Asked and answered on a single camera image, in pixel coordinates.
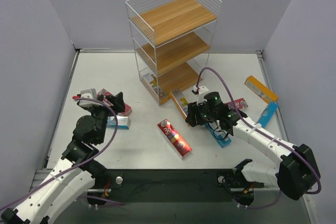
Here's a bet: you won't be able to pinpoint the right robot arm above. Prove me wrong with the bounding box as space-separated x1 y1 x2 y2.
186 86 321 200

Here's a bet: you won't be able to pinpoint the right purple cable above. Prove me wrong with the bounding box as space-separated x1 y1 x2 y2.
195 68 322 210

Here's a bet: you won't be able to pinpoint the red toothpaste box centre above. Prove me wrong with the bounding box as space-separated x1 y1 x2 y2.
157 119 192 159

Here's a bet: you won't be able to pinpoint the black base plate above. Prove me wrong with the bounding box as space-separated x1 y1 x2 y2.
86 169 264 205

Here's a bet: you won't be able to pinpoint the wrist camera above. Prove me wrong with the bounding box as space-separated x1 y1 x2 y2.
192 86 209 104
72 88 102 110

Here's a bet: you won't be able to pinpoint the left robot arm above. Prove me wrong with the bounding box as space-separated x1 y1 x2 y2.
1 92 125 223

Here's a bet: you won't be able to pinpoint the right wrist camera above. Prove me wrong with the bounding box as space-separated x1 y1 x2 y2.
192 86 209 104

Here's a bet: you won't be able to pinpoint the purple cable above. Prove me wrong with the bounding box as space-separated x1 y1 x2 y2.
195 68 322 210
0 95 125 209

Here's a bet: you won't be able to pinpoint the red toothpaste box left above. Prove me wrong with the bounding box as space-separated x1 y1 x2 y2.
97 89 132 116

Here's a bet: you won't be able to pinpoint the light blue toothpaste box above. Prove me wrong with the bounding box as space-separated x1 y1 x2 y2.
257 102 278 128

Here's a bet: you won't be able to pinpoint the white wire wooden shelf rack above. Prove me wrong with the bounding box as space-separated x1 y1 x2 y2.
125 0 222 97

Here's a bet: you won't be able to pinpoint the red toothpaste box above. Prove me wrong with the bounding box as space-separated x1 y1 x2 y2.
97 89 132 116
157 119 192 159
226 98 248 110

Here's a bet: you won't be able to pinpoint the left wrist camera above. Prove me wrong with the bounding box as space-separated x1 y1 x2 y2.
72 88 102 110

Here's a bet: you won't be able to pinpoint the silver blue toothpaste box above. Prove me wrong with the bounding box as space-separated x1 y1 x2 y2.
107 115 131 130

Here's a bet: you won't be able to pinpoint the red toothpaste box right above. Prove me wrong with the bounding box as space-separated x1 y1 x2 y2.
226 98 248 110

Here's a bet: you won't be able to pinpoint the teal toothpaste box with label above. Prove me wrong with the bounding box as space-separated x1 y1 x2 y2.
205 123 232 148

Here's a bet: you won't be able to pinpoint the orange toothpaste box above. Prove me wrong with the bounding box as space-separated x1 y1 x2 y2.
170 89 188 120
244 76 278 104
141 73 170 105

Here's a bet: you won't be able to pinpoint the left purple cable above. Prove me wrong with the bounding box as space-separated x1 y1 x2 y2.
0 95 125 209

